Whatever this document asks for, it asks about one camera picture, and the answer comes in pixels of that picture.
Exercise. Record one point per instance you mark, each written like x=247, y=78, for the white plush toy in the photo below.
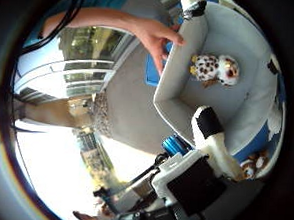
x=274, y=121

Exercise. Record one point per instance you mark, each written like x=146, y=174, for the spotted leopard plush toy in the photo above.
x=206, y=67

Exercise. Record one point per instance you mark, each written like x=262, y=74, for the striped tiger plush toy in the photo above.
x=252, y=165

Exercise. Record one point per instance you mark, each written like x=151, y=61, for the grey fabric storage bin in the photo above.
x=227, y=105

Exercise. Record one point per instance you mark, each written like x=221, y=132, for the blue aluminium frame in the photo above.
x=173, y=145

